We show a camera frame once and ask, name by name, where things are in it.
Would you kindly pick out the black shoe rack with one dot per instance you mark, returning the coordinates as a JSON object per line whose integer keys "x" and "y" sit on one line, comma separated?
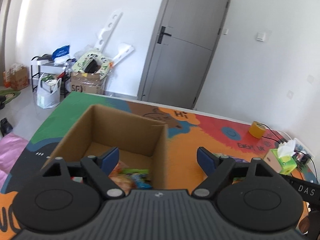
{"x": 45, "y": 70}

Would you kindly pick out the orange yellow snack packet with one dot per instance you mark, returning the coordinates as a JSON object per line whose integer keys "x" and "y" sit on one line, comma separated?
{"x": 122, "y": 180}

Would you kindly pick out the taped cardboard box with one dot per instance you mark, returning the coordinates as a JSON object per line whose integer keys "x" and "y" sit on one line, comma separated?
{"x": 87, "y": 83}

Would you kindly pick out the colourful cat table mat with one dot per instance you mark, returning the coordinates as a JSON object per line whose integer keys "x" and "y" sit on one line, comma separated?
{"x": 40, "y": 201}

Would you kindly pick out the blue plastic bag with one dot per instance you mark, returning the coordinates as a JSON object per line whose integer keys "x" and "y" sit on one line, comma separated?
{"x": 61, "y": 55}

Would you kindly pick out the small orange cardboard box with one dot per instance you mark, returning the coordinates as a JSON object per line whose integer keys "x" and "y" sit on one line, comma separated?
{"x": 17, "y": 77}

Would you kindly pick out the purple long bread packet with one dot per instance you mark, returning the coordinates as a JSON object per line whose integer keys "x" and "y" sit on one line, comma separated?
{"x": 238, "y": 160}

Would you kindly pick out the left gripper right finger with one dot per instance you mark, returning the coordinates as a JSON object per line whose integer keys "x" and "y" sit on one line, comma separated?
{"x": 218, "y": 172}

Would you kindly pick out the white power strip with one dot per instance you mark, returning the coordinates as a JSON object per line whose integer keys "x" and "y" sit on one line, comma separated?
{"x": 299, "y": 145}

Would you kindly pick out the short white foam board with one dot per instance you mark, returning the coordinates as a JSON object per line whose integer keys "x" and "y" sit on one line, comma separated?
{"x": 124, "y": 50}

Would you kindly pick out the green floor rug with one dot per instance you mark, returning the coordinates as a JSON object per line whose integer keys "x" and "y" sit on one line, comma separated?
{"x": 10, "y": 94}

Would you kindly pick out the grey door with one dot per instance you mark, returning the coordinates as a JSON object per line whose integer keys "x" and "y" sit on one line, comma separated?
{"x": 182, "y": 46}

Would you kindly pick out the pink blanket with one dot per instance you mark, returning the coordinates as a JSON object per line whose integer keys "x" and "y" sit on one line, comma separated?
{"x": 11, "y": 148}

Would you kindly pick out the tall white foam board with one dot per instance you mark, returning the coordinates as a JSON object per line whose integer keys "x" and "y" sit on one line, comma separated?
{"x": 105, "y": 33}

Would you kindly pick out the black power adapter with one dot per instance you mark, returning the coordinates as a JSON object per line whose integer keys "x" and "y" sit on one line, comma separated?
{"x": 301, "y": 157}

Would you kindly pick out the yellow tape roll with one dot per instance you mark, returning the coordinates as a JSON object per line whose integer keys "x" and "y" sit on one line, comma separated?
{"x": 257, "y": 130}

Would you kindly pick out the green tissue box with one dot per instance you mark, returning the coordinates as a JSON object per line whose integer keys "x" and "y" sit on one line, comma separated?
{"x": 281, "y": 158}

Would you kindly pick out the teal snack packet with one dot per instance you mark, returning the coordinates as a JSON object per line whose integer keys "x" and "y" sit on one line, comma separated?
{"x": 140, "y": 182}

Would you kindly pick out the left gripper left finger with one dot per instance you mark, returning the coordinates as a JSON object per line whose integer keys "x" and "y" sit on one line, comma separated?
{"x": 97, "y": 171}

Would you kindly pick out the open cardboard box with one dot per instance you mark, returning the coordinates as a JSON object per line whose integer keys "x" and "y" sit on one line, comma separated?
{"x": 142, "y": 142}

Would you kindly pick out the red snack packet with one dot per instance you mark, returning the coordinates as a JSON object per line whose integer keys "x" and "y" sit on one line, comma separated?
{"x": 77, "y": 179}

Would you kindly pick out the white shopping bag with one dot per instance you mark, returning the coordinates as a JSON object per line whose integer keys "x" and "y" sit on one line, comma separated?
{"x": 48, "y": 92}

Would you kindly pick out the white light switch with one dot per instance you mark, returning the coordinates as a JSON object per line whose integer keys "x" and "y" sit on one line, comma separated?
{"x": 261, "y": 36}

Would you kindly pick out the right hand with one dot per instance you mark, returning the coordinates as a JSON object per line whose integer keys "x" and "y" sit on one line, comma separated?
{"x": 304, "y": 225}

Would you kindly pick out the green white snack packet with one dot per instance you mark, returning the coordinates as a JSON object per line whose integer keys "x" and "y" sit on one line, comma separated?
{"x": 130, "y": 171}

